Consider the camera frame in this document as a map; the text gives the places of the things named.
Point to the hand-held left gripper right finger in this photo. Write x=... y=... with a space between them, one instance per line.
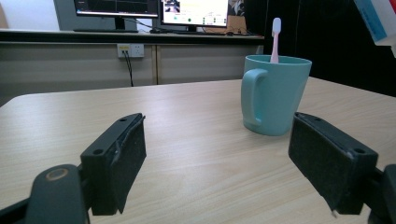
x=330 y=155

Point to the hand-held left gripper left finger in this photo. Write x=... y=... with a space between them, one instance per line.
x=112 y=168

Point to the teal cup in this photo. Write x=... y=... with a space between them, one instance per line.
x=280 y=99

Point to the pink toothbrush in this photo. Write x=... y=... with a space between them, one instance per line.
x=275 y=40

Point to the white blue toothpaste tube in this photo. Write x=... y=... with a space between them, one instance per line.
x=373 y=18

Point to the black curtain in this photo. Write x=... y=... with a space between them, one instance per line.
x=330 y=37

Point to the dark long desk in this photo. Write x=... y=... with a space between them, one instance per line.
x=124 y=36

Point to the brown cardboard box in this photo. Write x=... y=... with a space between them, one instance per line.
x=236 y=24

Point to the dark screen monitor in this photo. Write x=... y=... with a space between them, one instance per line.
x=116 y=6

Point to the bright screen monitor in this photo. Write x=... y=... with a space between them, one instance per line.
x=194 y=11

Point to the white wall socket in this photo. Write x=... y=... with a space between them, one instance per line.
x=130 y=49

